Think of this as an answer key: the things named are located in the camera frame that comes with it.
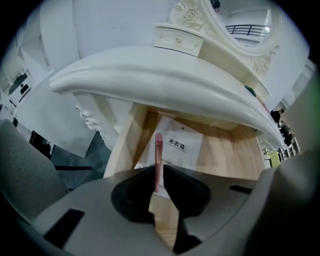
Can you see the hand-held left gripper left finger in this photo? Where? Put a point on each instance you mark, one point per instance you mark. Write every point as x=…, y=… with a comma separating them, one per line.
x=100, y=212

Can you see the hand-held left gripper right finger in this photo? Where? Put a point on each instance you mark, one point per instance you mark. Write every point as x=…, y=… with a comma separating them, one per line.
x=220, y=200

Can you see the large wooden drawer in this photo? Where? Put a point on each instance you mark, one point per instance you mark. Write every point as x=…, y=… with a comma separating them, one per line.
x=225, y=155

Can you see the white paper packet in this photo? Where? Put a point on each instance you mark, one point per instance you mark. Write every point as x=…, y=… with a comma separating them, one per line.
x=185, y=150

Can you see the pink pencil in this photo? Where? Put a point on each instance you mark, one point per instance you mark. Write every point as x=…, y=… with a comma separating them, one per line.
x=158, y=155

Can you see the small white drawer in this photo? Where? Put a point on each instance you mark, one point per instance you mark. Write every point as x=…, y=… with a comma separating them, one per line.
x=177, y=40
x=264, y=93

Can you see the white ornate dressing table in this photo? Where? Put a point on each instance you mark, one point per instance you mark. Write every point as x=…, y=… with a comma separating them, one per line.
x=150, y=75

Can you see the grey office chair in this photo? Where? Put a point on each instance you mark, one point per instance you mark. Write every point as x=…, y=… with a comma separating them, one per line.
x=25, y=170

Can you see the white bookshelf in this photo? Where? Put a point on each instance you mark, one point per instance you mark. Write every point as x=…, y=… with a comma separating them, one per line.
x=25, y=62

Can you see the oval mirror, white frame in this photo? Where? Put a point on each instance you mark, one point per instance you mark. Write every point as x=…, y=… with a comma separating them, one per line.
x=225, y=47

